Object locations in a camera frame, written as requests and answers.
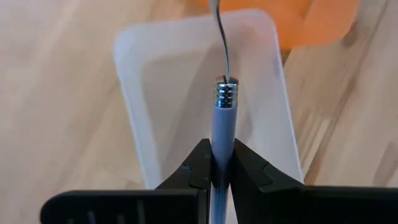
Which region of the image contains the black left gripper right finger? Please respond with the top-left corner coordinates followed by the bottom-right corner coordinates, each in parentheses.
top-left (229, 138), bottom-right (398, 224)

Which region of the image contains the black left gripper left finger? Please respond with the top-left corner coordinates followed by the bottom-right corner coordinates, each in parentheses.
top-left (40, 138), bottom-right (214, 224)

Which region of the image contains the lavender-handled silver spoon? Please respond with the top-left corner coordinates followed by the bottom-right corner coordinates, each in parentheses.
top-left (208, 0), bottom-right (239, 224)

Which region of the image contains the clear plastic bin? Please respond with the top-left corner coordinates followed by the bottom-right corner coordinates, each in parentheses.
top-left (112, 8), bottom-right (305, 190)

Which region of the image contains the orange plastic bin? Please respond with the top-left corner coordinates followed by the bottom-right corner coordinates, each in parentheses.
top-left (183, 0), bottom-right (360, 50)

